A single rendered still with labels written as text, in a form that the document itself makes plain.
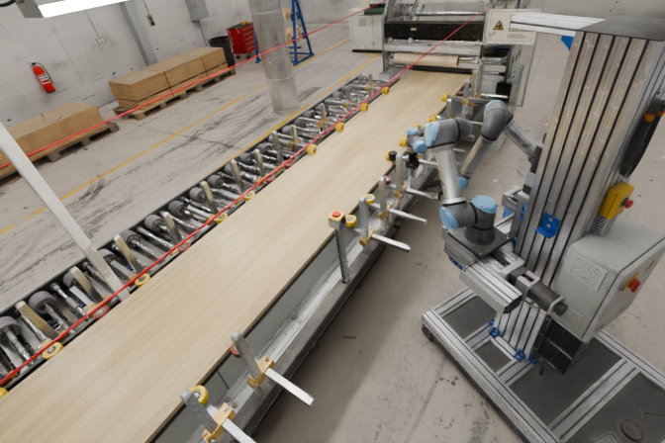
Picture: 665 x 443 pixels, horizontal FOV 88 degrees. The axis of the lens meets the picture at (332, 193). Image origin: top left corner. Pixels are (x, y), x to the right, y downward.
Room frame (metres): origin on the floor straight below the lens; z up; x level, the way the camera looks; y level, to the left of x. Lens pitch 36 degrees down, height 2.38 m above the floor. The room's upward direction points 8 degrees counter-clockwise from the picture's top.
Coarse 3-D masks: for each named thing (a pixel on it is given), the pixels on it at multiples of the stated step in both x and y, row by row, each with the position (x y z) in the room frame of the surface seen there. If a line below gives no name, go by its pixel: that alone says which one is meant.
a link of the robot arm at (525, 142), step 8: (488, 104) 1.76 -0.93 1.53; (496, 104) 1.71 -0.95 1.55; (504, 104) 1.72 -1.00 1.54; (512, 120) 1.65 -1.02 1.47; (512, 128) 1.64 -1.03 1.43; (520, 128) 1.65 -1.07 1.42; (512, 136) 1.64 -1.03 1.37; (520, 136) 1.62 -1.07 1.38; (528, 136) 1.62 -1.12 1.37; (520, 144) 1.62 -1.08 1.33; (528, 144) 1.60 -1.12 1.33; (528, 152) 1.60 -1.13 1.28; (528, 160) 1.61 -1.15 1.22
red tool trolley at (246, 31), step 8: (240, 24) 10.38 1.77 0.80; (248, 24) 10.20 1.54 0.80; (232, 32) 9.94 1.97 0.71; (240, 32) 9.80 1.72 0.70; (248, 32) 10.08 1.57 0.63; (232, 40) 9.98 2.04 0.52; (240, 40) 9.83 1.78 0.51; (248, 40) 10.00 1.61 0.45; (240, 48) 9.87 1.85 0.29; (248, 48) 9.92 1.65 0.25; (248, 56) 9.84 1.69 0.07
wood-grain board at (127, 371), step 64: (384, 128) 2.90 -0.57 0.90; (320, 192) 2.04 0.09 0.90; (192, 256) 1.56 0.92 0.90; (256, 256) 1.48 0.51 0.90; (128, 320) 1.15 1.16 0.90; (192, 320) 1.09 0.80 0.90; (256, 320) 1.06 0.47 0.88; (64, 384) 0.86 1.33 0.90; (128, 384) 0.81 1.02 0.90; (192, 384) 0.77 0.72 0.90
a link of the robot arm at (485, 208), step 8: (472, 200) 1.28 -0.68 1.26; (480, 200) 1.27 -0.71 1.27; (488, 200) 1.27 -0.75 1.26; (472, 208) 1.24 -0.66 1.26; (480, 208) 1.22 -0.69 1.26; (488, 208) 1.21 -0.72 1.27; (496, 208) 1.22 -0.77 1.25; (480, 216) 1.21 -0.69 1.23; (488, 216) 1.20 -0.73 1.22; (480, 224) 1.21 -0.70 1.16; (488, 224) 1.20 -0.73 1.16
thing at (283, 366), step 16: (432, 160) 2.54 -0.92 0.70; (432, 176) 2.41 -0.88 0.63; (368, 256) 1.53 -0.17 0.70; (352, 272) 1.42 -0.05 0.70; (336, 288) 1.32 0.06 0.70; (352, 288) 1.36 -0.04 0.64; (336, 304) 1.22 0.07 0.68; (320, 320) 1.12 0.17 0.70; (304, 336) 1.04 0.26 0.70; (288, 352) 0.97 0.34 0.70; (304, 352) 0.98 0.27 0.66; (288, 368) 0.88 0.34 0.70; (272, 384) 0.82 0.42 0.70; (256, 400) 0.75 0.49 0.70; (272, 400) 0.77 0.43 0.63; (240, 416) 0.69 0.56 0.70; (256, 416) 0.70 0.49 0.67
